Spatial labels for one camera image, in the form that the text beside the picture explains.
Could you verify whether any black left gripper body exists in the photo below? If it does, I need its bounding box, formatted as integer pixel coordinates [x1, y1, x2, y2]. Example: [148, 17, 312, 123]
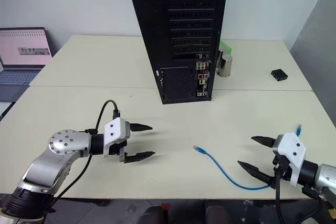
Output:
[107, 121, 131, 162]

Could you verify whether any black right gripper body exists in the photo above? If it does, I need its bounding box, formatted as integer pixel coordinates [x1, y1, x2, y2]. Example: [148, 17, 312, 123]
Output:
[271, 135, 292, 183]

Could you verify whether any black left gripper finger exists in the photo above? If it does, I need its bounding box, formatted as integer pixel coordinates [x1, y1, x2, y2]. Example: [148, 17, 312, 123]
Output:
[123, 151, 156, 164]
[130, 123, 153, 132]

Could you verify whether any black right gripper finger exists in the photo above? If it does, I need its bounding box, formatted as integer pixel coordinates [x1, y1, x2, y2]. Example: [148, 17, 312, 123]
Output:
[250, 135, 277, 148]
[237, 160, 277, 189]

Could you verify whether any black computer tower case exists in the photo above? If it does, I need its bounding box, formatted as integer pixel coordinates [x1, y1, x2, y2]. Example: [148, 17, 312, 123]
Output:
[124, 0, 230, 105]

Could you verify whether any green box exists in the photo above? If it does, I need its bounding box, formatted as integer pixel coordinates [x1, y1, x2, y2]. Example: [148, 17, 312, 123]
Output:
[219, 40, 233, 55]

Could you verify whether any grey partition panel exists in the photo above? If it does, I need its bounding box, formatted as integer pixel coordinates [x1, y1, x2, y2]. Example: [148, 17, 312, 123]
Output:
[288, 0, 336, 128]

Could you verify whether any open laptop with pink screen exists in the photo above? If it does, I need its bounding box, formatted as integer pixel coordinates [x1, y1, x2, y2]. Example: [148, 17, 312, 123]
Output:
[0, 27, 54, 103]

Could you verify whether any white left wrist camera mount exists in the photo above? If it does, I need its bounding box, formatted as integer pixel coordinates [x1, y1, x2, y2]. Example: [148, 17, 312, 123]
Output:
[103, 118, 131, 158]

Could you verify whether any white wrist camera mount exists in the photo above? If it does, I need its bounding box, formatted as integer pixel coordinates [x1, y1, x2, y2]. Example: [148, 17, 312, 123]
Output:
[103, 118, 131, 158]
[272, 132, 307, 187]

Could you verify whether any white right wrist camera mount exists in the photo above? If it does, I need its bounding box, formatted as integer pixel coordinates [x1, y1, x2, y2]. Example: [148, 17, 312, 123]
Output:
[272, 132, 307, 187]

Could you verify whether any blue ethernet cable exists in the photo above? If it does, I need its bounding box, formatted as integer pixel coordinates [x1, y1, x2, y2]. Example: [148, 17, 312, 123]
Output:
[193, 124, 303, 191]

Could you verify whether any small black box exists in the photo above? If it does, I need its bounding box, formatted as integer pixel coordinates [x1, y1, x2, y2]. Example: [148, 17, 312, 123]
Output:
[270, 68, 289, 82]

